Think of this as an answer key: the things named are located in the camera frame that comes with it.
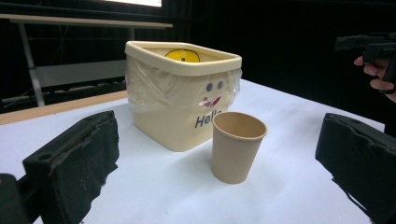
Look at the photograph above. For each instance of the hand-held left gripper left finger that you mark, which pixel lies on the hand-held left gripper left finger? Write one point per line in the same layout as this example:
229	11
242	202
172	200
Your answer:
73	165

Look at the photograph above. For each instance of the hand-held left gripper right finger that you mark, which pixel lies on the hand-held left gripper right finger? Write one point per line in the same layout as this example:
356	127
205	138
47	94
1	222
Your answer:
364	161

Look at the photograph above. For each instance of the brown paper cup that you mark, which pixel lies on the brown paper cup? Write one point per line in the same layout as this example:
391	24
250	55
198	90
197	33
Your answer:
235	149

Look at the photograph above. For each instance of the cream plastic trash bin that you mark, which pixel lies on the cream plastic trash bin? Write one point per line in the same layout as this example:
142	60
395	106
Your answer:
182	93

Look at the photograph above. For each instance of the white metal-framed table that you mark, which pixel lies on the white metal-framed table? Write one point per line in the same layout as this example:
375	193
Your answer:
74	49

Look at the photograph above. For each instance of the clear plastic bin liner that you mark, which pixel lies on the clear plastic bin liner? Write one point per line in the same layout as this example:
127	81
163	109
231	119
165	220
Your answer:
162	88

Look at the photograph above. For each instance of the bright monitor screen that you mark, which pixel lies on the bright monitor screen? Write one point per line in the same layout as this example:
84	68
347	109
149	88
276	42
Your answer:
137	2

